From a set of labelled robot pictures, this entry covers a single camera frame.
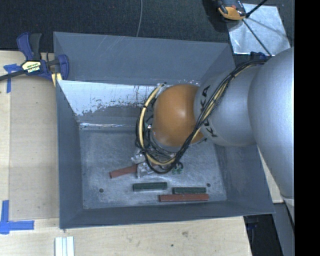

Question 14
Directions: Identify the dark green flat block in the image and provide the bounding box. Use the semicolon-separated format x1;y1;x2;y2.
132;181;168;193
171;186;208;195

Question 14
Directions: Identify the grey metal bin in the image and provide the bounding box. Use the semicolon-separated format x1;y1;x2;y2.
52;31;276;230

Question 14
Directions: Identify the pale wood flat board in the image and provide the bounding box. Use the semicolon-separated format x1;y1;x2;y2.
8;77;61;222

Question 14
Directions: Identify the red-brown block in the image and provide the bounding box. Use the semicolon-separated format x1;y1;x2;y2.
109;164;138;179
158;193;210;203

